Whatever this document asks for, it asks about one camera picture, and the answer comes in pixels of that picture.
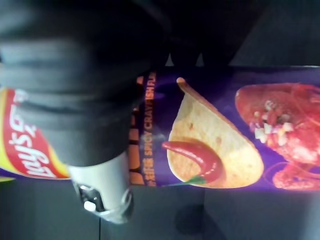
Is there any purple chips can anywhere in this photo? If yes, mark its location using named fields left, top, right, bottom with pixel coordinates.
left=0, top=65, right=320, bottom=190

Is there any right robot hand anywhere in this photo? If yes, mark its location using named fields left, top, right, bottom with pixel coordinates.
left=0, top=0, right=237, bottom=224

